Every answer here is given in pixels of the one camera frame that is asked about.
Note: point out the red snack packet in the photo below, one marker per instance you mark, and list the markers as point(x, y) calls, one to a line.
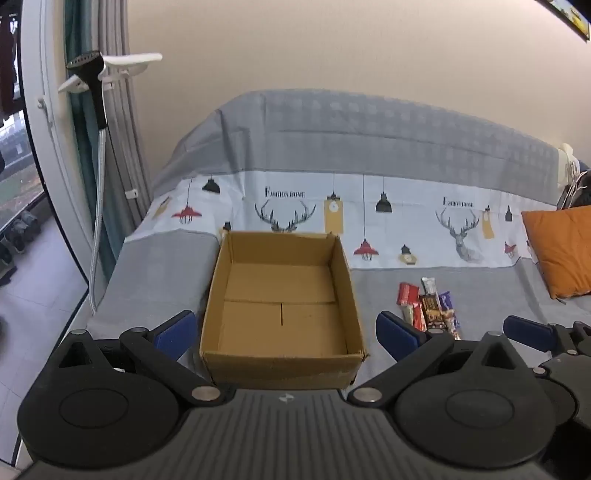
point(407, 293)

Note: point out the orange pillow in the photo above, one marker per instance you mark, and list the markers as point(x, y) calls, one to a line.
point(561, 249)

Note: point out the brown snack packet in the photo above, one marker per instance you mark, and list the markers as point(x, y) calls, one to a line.
point(432, 311)

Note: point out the framed wall picture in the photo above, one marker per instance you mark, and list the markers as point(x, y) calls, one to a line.
point(572, 16)

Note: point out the dark shoe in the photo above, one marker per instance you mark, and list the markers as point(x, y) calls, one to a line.
point(5, 261)

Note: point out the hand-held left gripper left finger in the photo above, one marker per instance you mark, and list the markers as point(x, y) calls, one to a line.
point(176, 331)

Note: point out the white curtain clip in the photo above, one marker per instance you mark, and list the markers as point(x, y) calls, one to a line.
point(131, 193)

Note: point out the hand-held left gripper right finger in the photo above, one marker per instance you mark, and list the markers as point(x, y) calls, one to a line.
point(398, 333)

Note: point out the red and white snack bar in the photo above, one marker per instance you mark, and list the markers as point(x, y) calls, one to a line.
point(414, 317)

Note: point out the white door frame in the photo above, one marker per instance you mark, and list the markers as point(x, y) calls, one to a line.
point(51, 161)

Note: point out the multicoloured snack packet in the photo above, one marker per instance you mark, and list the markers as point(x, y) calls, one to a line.
point(452, 324)

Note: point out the white steamer hanger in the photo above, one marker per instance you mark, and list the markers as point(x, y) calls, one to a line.
point(131, 62)

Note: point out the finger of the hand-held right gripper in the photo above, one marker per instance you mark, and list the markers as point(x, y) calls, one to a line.
point(526, 331)

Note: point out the silver snack packet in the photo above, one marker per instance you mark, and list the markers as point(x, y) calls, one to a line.
point(429, 286)

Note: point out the grey shoe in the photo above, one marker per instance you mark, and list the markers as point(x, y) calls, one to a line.
point(19, 237)
point(31, 227)

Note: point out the brown cardboard box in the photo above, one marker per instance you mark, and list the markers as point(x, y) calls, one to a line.
point(281, 323)

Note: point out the printed grey sofa cover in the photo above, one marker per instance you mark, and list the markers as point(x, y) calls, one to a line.
point(323, 138)

